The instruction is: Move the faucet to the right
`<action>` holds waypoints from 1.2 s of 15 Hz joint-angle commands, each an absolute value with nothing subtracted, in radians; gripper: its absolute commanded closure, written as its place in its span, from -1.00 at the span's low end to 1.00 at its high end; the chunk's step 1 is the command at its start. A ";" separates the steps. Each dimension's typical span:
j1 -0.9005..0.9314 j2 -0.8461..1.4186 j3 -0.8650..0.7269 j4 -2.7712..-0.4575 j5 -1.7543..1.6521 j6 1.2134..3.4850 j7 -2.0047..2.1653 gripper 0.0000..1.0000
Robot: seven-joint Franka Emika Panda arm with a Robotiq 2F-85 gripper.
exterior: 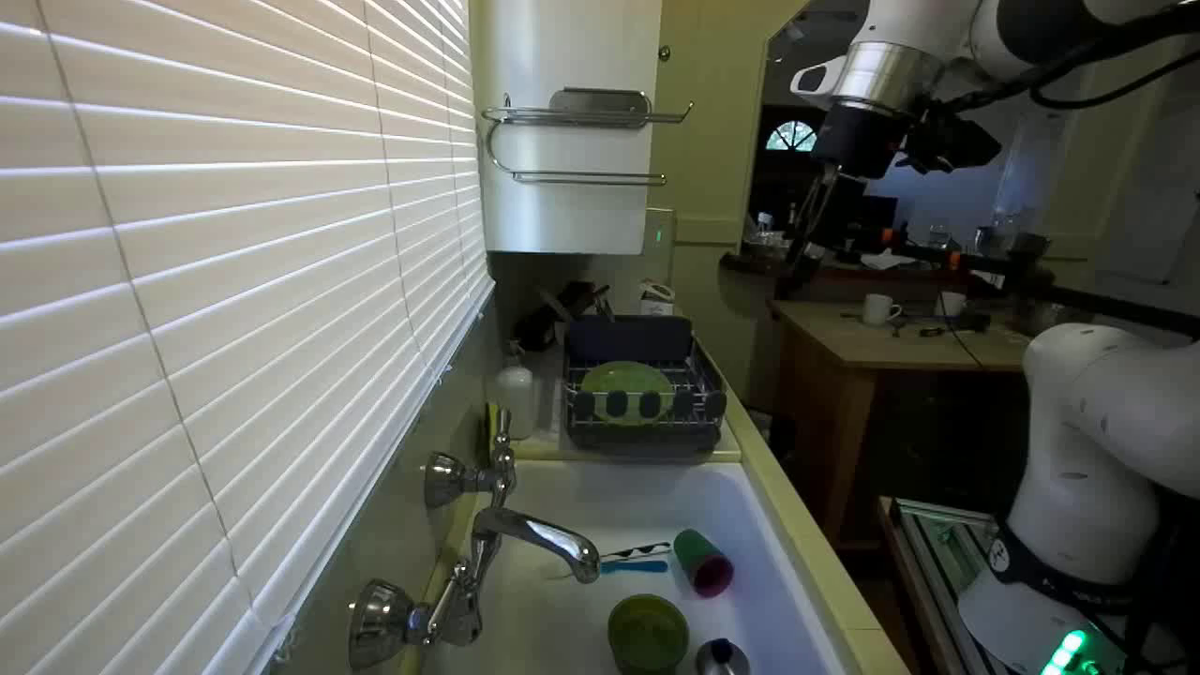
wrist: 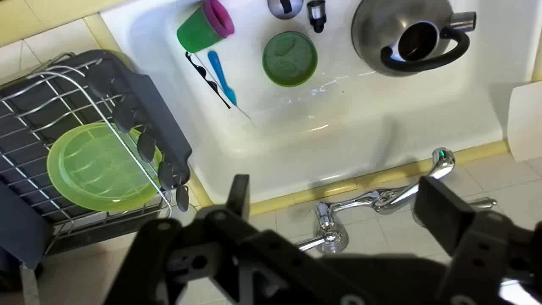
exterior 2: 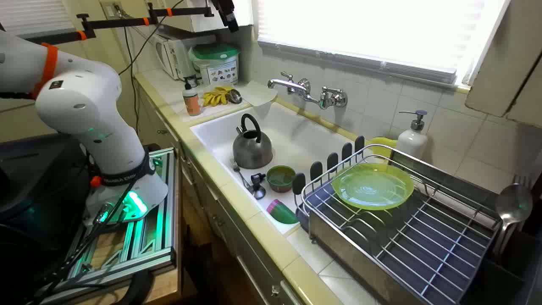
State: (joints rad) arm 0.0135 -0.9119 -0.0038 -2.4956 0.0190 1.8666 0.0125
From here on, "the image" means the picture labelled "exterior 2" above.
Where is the chrome sink faucet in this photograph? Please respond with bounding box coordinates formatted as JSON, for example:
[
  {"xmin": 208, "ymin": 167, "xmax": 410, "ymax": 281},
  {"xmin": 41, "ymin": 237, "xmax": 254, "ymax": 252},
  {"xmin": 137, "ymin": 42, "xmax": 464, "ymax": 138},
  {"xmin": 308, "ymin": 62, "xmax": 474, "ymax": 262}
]
[{"xmin": 268, "ymin": 72, "xmax": 347, "ymax": 108}]

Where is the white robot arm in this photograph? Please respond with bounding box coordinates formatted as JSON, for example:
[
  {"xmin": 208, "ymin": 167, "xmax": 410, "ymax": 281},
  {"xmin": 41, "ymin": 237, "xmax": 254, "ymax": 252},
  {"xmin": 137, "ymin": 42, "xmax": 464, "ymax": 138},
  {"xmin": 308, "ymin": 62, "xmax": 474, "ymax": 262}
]
[{"xmin": 0, "ymin": 30, "xmax": 168, "ymax": 221}]

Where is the white kitchen sink basin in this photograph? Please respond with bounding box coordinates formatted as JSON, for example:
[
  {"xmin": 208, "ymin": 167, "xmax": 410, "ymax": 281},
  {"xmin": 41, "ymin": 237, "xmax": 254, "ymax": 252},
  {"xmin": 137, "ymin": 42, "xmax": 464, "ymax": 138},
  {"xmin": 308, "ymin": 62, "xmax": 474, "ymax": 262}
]
[{"xmin": 191, "ymin": 103, "xmax": 349, "ymax": 233}]

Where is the grey metal kettle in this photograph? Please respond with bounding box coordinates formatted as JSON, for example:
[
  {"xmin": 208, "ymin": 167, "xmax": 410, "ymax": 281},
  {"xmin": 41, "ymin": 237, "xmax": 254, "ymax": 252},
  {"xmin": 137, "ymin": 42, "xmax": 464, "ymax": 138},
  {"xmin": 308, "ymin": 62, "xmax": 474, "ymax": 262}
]
[{"xmin": 232, "ymin": 113, "xmax": 273, "ymax": 169}]

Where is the green bowl in sink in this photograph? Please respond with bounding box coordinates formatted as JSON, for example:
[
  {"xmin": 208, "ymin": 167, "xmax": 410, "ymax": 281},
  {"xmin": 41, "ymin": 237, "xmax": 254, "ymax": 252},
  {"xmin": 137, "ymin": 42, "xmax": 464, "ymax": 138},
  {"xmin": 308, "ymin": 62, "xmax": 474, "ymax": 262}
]
[{"xmin": 268, "ymin": 165, "xmax": 295, "ymax": 193}]

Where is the small black sink brush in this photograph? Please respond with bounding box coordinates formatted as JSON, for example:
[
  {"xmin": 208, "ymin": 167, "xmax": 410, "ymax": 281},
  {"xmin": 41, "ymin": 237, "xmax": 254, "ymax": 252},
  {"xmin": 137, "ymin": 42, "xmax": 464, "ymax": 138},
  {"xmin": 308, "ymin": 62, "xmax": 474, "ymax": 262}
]
[{"xmin": 234, "ymin": 165, "xmax": 266, "ymax": 199}]

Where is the green and pink cup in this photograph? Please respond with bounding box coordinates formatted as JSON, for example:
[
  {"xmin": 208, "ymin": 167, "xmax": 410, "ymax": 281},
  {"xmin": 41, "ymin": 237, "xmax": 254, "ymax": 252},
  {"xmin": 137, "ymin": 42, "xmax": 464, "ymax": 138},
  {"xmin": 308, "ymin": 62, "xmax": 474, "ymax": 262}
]
[{"xmin": 268, "ymin": 199, "xmax": 298, "ymax": 223}]

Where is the orange soap dispenser bottle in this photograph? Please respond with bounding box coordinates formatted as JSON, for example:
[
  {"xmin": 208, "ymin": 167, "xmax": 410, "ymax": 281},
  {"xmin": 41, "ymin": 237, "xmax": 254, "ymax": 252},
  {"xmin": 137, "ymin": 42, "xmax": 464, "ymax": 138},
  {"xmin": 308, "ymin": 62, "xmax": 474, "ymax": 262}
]
[{"xmin": 183, "ymin": 81, "xmax": 203, "ymax": 115}]

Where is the green plastic plate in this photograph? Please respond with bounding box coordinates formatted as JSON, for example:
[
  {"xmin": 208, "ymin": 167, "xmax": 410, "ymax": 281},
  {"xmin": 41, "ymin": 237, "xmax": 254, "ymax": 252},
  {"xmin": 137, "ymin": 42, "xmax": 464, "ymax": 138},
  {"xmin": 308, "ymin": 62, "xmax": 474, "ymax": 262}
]
[{"xmin": 332, "ymin": 162, "xmax": 415, "ymax": 210}]

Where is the white container green lid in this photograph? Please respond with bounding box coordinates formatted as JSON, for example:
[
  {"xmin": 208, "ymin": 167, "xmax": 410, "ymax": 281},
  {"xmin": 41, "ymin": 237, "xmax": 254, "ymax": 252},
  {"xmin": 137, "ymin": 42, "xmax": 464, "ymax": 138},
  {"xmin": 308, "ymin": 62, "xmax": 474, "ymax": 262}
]
[{"xmin": 188, "ymin": 42, "xmax": 239, "ymax": 84}]

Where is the yellow sponge behind rack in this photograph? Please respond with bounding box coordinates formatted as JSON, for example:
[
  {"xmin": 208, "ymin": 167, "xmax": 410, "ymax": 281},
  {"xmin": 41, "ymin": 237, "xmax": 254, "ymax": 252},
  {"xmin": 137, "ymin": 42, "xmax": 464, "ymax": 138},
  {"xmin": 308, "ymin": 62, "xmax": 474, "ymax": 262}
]
[{"xmin": 369, "ymin": 137, "xmax": 396, "ymax": 157}]

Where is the white countertop appliance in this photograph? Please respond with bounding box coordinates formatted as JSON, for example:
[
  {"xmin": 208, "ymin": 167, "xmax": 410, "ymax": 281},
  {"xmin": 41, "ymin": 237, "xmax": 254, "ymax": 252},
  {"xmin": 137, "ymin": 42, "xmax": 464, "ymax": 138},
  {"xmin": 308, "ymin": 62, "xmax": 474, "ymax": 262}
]
[{"xmin": 152, "ymin": 35, "xmax": 195, "ymax": 79}]

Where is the white soap pump bottle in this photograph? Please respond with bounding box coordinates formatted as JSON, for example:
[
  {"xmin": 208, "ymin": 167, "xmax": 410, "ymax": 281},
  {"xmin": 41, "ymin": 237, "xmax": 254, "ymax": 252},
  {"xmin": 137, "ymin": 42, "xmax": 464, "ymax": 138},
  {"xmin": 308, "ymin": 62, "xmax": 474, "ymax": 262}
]
[{"xmin": 396, "ymin": 110, "xmax": 428, "ymax": 159}]

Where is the metal dish drying rack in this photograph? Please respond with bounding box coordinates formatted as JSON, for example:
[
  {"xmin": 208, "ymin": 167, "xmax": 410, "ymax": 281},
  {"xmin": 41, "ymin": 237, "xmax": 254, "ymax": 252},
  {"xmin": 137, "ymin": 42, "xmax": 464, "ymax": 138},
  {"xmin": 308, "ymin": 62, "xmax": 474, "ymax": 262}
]
[{"xmin": 295, "ymin": 138, "xmax": 500, "ymax": 305}]

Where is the black orange clamp bar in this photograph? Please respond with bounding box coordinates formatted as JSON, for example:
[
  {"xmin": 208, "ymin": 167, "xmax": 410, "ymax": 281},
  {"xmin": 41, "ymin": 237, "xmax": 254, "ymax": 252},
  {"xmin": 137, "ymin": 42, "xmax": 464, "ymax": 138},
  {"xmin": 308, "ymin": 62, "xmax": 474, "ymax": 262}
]
[{"xmin": 29, "ymin": 0, "xmax": 239, "ymax": 43}]

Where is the aluminium frame cart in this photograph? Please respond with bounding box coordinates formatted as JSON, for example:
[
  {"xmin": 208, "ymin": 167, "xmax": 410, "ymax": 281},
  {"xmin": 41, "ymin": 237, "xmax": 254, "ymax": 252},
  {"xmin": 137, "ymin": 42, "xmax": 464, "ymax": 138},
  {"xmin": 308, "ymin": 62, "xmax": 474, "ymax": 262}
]
[{"xmin": 42, "ymin": 147, "xmax": 178, "ymax": 305}]

